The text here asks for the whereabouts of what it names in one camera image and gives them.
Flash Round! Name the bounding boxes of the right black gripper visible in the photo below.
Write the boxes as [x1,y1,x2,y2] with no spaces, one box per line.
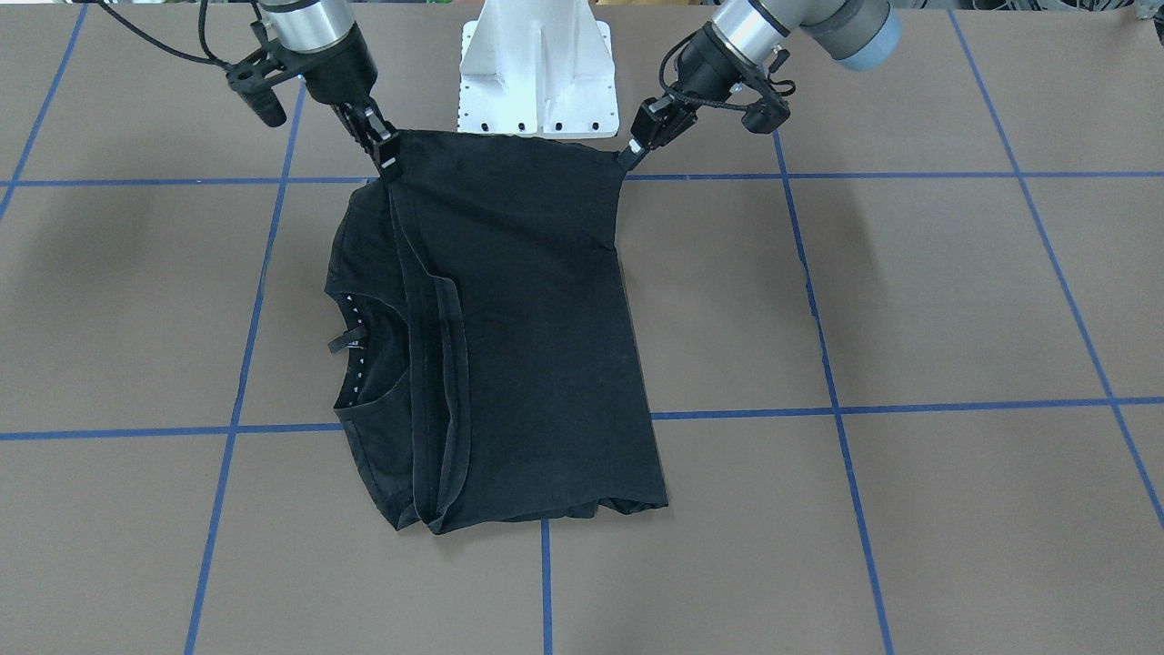
[300,33,402,184]

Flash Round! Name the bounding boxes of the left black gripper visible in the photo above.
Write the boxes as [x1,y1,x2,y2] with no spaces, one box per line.
[617,24,755,173]

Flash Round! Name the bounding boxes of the black printed t-shirt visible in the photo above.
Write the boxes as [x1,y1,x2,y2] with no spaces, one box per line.
[325,130,668,535]

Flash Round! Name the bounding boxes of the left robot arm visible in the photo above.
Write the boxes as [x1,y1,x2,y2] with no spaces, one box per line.
[617,1,902,172]

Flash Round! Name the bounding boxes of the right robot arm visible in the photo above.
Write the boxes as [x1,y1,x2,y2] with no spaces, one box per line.
[260,1,402,183]

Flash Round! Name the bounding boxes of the brown paper table cover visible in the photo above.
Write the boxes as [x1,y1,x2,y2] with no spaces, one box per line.
[3,3,1161,654]

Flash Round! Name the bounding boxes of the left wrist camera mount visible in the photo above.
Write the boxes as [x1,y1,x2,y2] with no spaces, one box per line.
[724,47,797,136]

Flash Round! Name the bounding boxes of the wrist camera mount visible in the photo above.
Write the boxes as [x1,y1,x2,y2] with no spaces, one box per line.
[226,40,300,127]
[724,47,797,136]

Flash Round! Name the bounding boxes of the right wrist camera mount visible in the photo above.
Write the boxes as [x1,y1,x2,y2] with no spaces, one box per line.
[226,40,300,127]

